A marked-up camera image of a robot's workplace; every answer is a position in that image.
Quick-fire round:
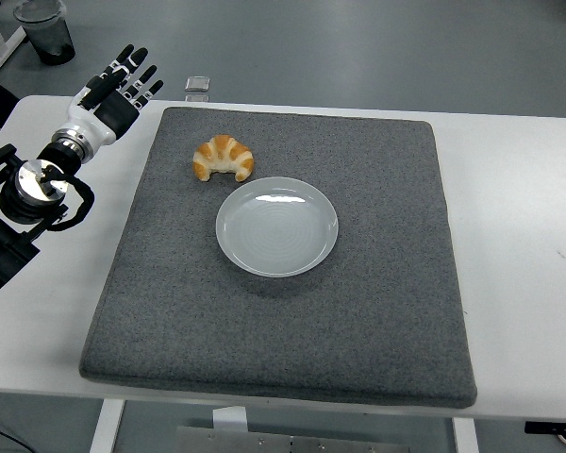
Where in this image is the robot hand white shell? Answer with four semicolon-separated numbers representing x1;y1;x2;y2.
54;43;165;152

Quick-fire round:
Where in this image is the croissant bread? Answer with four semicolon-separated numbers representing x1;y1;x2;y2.
191;134;256;183

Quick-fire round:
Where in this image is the white round plate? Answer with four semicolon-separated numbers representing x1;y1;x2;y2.
215;176;340;278

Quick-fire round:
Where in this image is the black trash bin with bag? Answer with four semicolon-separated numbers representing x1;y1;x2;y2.
12;0;76;66

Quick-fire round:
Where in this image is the white table leg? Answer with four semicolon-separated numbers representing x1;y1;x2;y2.
88;399;126;453
452;417;480;453

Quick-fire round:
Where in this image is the grey felt mat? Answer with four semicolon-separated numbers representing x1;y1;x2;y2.
78;106;479;410

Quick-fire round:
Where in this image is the black bar under table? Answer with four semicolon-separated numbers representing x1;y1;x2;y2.
524;420;566;436

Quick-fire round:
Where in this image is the black floor cable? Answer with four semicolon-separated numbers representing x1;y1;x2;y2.
0;422;34;453

